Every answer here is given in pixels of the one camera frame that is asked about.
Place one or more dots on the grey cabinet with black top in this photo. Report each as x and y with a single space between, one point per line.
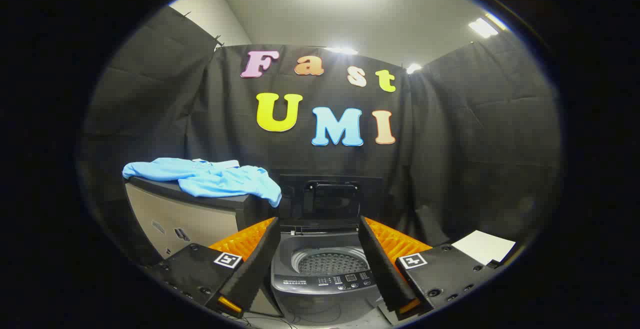
195 219

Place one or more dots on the dark washing machine lid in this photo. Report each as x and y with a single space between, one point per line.
295 199

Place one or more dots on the white paper sheet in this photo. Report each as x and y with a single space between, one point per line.
484 246

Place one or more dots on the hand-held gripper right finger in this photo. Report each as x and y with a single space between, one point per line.
382 264

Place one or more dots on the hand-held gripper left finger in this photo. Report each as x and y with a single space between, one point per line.
252 264

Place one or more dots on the light blue polo shirt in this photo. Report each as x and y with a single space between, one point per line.
210 179

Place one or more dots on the grey washing machine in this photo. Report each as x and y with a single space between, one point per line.
325 281

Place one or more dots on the small ceiling light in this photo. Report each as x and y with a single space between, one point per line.
341 50
413 68

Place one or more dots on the rectangular ceiling light panel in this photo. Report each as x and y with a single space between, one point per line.
484 26

